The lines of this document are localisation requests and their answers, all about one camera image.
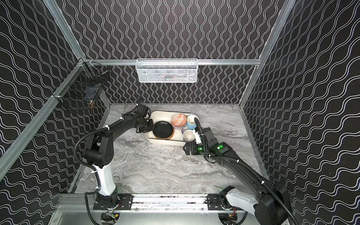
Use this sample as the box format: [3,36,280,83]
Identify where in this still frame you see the light blue mug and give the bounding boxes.
[187,114,197,130]

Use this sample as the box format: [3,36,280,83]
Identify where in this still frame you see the lavender mug white inside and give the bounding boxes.
[181,129,196,142]

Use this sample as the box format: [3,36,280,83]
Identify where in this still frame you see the black plate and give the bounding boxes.
[152,121,174,139]

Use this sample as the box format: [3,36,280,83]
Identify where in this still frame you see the orange plate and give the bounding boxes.
[160,133,174,140]

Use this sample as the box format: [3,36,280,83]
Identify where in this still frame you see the white plastic bin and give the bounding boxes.
[145,111,188,147]

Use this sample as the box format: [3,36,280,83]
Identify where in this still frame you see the red patterned bowl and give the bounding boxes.
[171,113,187,129]

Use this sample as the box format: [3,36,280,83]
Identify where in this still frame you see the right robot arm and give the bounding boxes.
[183,118,299,225]

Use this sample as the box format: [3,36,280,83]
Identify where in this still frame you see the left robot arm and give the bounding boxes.
[83,104,154,208]

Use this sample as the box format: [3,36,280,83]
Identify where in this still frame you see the white wire mesh basket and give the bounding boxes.
[136,58,199,83]

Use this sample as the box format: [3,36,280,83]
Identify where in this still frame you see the black wire basket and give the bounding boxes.
[54,60,111,114]

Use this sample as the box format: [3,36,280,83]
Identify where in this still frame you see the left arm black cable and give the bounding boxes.
[73,126,113,225]

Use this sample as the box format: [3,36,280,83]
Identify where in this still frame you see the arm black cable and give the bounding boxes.
[73,126,113,225]
[203,151,300,225]

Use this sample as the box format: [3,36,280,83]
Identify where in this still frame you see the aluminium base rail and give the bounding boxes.
[49,194,258,225]

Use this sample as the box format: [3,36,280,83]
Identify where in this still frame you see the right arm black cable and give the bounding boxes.
[203,151,300,225]

